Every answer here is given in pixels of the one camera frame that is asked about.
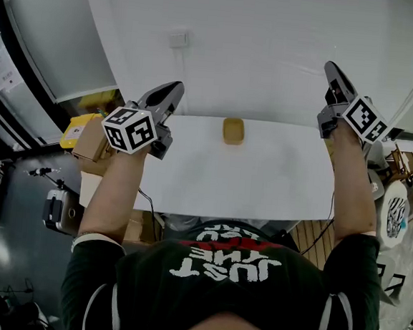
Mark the wooden frame rack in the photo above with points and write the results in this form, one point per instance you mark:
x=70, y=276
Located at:
x=402, y=161

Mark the wooden slatted pallet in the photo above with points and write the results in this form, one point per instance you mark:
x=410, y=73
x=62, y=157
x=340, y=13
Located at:
x=311, y=241

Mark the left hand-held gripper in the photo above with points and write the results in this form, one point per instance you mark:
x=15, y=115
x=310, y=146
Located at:
x=130, y=132

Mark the yellow plastic box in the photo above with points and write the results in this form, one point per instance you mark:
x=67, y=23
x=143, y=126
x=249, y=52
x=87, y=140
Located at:
x=73, y=131

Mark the white round stool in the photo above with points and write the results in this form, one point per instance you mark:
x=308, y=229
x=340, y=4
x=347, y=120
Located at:
x=398, y=188

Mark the small camera on stand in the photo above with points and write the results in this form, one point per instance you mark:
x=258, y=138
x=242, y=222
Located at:
x=42, y=172

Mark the person's left forearm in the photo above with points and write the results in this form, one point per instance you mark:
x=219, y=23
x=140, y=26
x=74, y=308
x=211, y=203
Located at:
x=112, y=195

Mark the cardboard box under table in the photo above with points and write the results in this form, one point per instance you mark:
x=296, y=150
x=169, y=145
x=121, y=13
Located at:
x=138, y=226

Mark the zebra striped cloth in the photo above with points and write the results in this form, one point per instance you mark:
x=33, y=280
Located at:
x=396, y=217

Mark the white cabinet panel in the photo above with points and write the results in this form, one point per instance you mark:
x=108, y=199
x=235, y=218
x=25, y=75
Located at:
x=60, y=33

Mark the white wall socket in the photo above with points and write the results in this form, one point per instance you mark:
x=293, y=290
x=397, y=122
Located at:
x=178, y=40

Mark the paper notices on glass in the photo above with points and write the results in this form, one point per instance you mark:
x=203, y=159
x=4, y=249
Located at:
x=2, y=71

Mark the person's dark printed t-shirt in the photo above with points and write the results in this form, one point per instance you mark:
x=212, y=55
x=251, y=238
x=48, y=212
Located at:
x=224, y=291

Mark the white plastic chair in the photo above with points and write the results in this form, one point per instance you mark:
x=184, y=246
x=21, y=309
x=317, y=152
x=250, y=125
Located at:
x=376, y=175

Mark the yellow rectangular box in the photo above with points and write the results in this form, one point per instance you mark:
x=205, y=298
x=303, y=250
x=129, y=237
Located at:
x=233, y=131

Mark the yellow bag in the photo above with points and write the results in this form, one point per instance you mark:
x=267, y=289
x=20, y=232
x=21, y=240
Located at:
x=99, y=101

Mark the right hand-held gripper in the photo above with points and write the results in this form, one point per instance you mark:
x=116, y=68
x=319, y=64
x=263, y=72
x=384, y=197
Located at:
x=365, y=119

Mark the person's right forearm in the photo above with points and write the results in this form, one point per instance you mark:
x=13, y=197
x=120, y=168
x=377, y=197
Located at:
x=351, y=188

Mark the silver metal case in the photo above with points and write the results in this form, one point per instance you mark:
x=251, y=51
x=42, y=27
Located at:
x=64, y=213

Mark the brown cardboard box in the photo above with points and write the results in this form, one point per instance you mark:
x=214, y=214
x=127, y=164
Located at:
x=91, y=141

